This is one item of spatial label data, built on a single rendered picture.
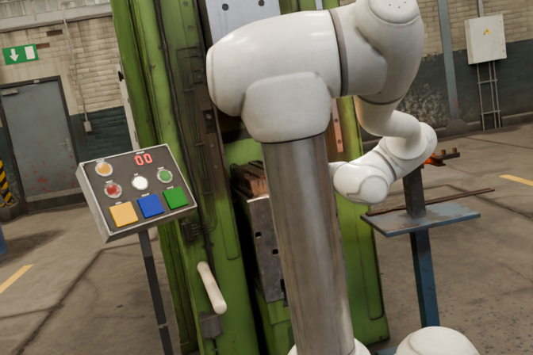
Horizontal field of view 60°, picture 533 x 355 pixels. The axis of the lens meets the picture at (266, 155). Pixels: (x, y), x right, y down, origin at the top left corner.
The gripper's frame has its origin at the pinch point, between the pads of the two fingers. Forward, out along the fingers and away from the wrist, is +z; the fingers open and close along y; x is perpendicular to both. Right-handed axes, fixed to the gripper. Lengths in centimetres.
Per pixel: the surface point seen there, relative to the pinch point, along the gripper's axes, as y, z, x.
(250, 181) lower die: -12.7, 43.9, -9.3
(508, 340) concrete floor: 93, 28, -107
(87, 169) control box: -71, 26, 10
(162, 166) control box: -47, 35, 5
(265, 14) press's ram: 5, 45, 57
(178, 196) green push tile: -43, 28, -6
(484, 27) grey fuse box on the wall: 532, 532, 66
